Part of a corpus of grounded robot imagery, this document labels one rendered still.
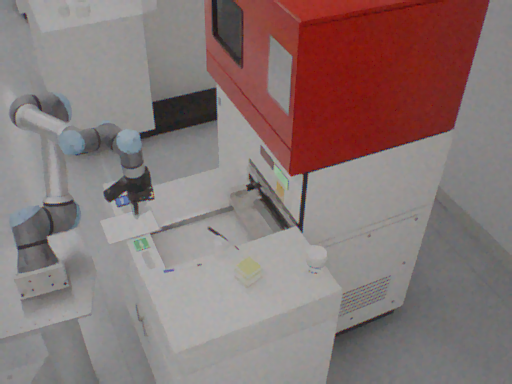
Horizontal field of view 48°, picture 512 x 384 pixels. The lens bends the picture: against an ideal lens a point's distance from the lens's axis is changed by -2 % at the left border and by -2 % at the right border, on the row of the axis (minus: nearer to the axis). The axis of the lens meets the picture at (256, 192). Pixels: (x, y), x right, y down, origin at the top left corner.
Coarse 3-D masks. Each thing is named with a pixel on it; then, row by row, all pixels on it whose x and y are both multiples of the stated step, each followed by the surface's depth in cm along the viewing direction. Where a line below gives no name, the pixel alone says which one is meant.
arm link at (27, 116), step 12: (24, 96) 208; (12, 108) 202; (24, 108) 200; (36, 108) 204; (12, 120) 202; (24, 120) 198; (36, 120) 194; (48, 120) 192; (60, 120) 191; (36, 132) 196; (48, 132) 190; (60, 132) 186; (72, 132) 181; (84, 132) 184; (96, 132) 187; (60, 144) 183; (72, 144) 180; (84, 144) 183; (96, 144) 187
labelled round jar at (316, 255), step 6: (312, 246) 206; (318, 246) 206; (312, 252) 204; (318, 252) 204; (324, 252) 204; (306, 258) 206; (312, 258) 202; (318, 258) 202; (324, 258) 203; (306, 264) 207; (312, 264) 204; (318, 264) 203; (324, 264) 205; (306, 270) 208; (312, 270) 206; (318, 270) 205; (312, 276) 208; (318, 276) 208
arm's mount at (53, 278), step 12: (60, 264) 213; (12, 276) 208; (24, 276) 209; (36, 276) 212; (48, 276) 213; (60, 276) 216; (24, 288) 213; (36, 288) 215; (48, 288) 218; (60, 288) 219
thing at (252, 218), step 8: (232, 200) 250; (248, 208) 246; (256, 208) 246; (240, 216) 245; (248, 216) 243; (256, 216) 243; (248, 224) 239; (256, 224) 239; (264, 224) 239; (256, 232) 236; (264, 232) 236; (272, 232) 236
